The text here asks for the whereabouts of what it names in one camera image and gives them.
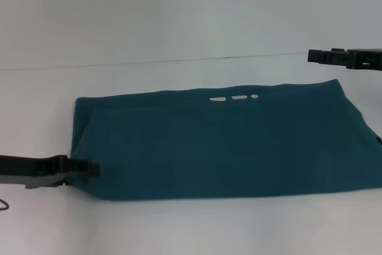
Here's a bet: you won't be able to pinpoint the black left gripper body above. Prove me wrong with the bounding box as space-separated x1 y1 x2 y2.
0 154 69 190

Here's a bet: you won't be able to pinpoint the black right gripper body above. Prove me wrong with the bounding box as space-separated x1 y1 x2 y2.
347 47 382 73

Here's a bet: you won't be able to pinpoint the teal blue shirt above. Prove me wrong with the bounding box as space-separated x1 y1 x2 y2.
67 78 382 204

